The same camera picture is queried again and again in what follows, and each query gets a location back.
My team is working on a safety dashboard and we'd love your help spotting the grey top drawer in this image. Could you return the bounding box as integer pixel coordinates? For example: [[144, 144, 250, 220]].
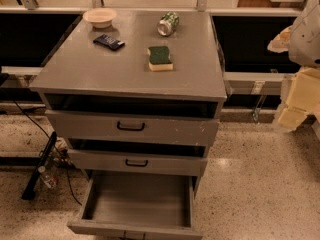
[[46, 110, 219, 146]]

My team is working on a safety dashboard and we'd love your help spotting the grey middle drawer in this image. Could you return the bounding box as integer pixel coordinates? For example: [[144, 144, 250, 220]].
[[68, 149, 207, 176]]

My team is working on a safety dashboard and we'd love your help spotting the grey drawer cabinet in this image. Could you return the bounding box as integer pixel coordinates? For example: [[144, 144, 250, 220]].
[[29, 9, 228, 188]]

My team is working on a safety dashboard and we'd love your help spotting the metal railing frame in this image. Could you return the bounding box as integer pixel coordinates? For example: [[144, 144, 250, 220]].
[[0, 0, 320, 97]]

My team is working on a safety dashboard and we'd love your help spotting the green soda can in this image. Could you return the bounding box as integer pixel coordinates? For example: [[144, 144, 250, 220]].
[[157, 11, 180, 36]]

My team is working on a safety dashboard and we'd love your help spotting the black stand leg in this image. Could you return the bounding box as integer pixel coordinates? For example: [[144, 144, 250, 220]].
[[22, 132, 57, 200]]

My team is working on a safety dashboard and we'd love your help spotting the beige bowl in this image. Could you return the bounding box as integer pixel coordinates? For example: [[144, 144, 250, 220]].
[[83, 8, 117, 28]]

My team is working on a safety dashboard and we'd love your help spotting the grey open bottom drawer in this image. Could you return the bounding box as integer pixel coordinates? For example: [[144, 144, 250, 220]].
[[68, 171, 202, 240]]

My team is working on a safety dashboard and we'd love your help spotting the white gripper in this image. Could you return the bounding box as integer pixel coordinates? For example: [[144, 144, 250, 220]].
[[267, 26, 320, 130]]

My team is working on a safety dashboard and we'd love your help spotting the small plastic bottle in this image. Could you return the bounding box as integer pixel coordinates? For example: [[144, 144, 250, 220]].
[[38, 166, 58, 189]]

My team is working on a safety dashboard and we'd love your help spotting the green and yellow sponge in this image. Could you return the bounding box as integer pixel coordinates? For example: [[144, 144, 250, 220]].
[[147, 46, 173, 71]]

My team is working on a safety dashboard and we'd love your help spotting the black floor cable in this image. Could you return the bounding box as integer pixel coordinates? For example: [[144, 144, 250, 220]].
[[12, 99, 83, 206]]

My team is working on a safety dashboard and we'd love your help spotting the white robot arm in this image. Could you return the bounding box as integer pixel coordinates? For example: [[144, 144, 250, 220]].
[[267, 0, 320, 132]]

